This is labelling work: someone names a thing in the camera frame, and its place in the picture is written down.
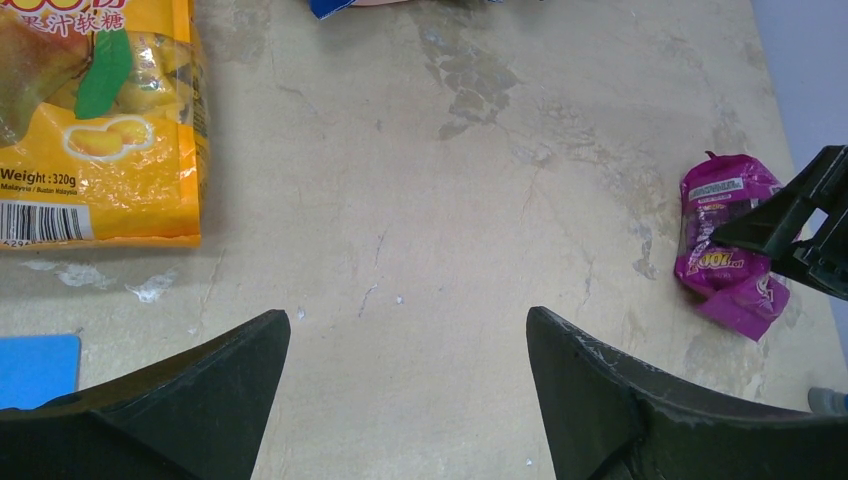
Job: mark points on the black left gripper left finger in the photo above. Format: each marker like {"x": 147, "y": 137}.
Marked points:
{"x": 200, "y": 414}

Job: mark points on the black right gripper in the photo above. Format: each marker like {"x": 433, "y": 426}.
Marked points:
{"x": 770, "y": 229}

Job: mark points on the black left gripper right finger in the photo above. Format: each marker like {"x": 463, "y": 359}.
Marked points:
{"x": 608, "y": 415}

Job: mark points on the purple candy bag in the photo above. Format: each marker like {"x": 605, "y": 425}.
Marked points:
{"x": 737, "y": 288}

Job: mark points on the blue candy bag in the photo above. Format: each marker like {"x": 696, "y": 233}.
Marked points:
{"x": 322, "y": 9}

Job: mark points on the orange candy bag near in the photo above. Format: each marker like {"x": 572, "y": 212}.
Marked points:
{"x": 104, "y": 124}

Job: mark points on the pink three-tier shelf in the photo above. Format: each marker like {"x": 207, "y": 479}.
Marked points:
{"x": 375, "y": 3}

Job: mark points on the blue foam pad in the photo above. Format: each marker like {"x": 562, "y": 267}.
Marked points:
{"x": 38, "y": 369}

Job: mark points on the small blue bottle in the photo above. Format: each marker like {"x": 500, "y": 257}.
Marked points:
{"x": 826, "y": 401}

